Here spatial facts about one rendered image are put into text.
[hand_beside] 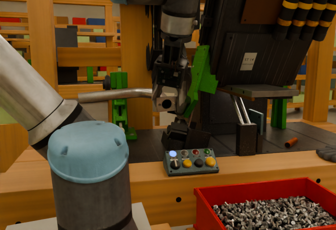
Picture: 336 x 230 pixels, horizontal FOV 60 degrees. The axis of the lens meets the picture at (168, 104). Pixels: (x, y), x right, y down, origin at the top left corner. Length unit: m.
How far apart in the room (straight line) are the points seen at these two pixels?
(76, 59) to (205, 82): 0.67
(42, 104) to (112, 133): 0.15
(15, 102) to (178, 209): 0.54
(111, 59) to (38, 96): 0.92
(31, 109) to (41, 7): 0.89
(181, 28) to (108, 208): 0.39
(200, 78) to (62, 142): 0.68
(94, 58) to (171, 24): 0.85
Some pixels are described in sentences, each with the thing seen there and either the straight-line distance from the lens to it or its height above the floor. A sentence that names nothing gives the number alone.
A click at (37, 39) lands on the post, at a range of 1.39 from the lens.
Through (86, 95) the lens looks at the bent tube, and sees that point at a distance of 0.86.
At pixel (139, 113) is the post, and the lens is 1.39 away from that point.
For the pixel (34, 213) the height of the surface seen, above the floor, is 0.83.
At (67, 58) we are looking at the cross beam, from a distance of 1.45.
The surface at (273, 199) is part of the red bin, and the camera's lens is 0.83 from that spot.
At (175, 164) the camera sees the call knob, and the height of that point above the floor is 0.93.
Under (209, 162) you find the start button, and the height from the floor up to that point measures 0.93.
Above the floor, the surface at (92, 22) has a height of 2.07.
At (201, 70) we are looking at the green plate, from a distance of 1.03.
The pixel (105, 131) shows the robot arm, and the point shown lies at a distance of 0.46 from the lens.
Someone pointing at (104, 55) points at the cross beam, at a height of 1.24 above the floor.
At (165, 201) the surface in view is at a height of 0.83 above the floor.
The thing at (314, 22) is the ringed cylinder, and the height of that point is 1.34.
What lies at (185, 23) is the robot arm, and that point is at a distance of 0.64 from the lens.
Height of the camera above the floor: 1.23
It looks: 9 degrees down
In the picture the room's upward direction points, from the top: straight up
